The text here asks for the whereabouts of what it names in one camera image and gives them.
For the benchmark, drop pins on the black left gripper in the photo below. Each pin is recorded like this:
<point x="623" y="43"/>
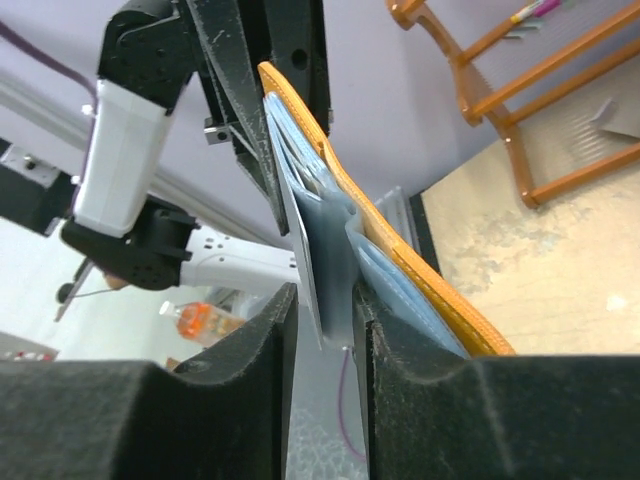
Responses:
<point x="151" y="48"/>

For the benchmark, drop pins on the grey cardboard envelope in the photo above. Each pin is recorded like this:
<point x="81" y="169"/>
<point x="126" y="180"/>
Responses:
<point x="619" y="117"/>

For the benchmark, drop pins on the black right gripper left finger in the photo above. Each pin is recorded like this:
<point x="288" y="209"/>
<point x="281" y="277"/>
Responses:
<point x="222" y="414"/>

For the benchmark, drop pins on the orange capped plastic bottle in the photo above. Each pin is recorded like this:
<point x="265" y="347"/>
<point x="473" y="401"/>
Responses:
<point x="201" y="322"/>

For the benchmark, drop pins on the yellow leather card holder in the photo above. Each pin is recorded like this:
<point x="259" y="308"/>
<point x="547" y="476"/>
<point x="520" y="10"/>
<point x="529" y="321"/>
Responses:
<point x="350" y="238"/>

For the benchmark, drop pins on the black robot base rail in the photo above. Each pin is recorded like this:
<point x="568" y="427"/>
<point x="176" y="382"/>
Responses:
<point x="422" y="232"/>

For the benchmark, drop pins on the grey credit card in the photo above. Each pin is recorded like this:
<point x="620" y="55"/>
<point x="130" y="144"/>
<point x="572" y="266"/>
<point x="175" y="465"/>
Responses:
<point x="299" y="238"/>

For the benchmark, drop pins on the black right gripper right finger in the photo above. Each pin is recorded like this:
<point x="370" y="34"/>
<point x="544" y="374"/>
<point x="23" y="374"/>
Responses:
<point x="430" y="414"/>

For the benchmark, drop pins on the orange wooden tiered rack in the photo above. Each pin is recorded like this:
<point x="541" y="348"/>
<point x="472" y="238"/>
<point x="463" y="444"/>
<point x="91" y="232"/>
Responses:
<point x="478" y="102"/>

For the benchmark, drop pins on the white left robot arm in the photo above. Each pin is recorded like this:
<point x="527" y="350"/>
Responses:
<point x="154" y="253"/>

